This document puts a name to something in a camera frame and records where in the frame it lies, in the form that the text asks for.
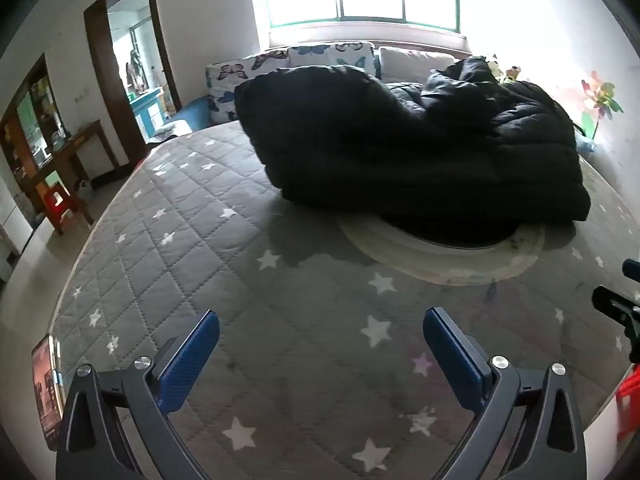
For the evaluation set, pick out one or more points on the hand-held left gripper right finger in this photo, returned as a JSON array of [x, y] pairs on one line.
[[455, 360]]

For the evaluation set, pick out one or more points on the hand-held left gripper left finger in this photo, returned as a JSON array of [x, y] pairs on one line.
[[187, 360]]

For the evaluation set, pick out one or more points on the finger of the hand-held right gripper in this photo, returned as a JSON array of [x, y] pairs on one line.
[[632, 269], [612, 302]]

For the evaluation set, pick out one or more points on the black puffer jacket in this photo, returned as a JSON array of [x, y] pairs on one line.
[[400, 150]]

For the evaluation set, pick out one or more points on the hanging clothes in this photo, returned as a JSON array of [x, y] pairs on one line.
[[135, 70]]

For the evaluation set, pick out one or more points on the red plastic stool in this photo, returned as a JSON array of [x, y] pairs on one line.
[[55, 202], [629, 400]]

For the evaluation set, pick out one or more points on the grey star quilted mat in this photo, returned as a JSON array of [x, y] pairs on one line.
[[200, 240]]

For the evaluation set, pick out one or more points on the clear printed storage bag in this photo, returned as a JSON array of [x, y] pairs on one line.
[[586, 144]]

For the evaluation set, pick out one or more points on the dark red printed board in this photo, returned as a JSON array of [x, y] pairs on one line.
[[47, 390]]

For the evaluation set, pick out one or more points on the colourful pinwheel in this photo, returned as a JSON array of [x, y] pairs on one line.
[[602, 95]]

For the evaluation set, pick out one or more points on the white appliance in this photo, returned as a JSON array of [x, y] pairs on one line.
[[12, 225]]

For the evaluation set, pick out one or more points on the patterned cloth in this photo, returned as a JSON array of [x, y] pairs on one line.
[[162, 135]]

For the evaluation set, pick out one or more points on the brown bear plush toy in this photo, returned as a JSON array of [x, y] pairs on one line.
[[511, 74]]

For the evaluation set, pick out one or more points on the wooden desk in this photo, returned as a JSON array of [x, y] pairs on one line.
[[75, 145]]

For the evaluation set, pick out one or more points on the blue cabinet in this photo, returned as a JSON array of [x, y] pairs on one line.
[[147, 110]]

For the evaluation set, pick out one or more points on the wooden display cabinet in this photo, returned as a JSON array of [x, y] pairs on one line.
[[30, 110]]

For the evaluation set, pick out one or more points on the white cushion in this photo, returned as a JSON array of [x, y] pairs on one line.
[[405, 62]]

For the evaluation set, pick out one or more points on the brown door frame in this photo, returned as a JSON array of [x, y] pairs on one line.
[[100, 60]]

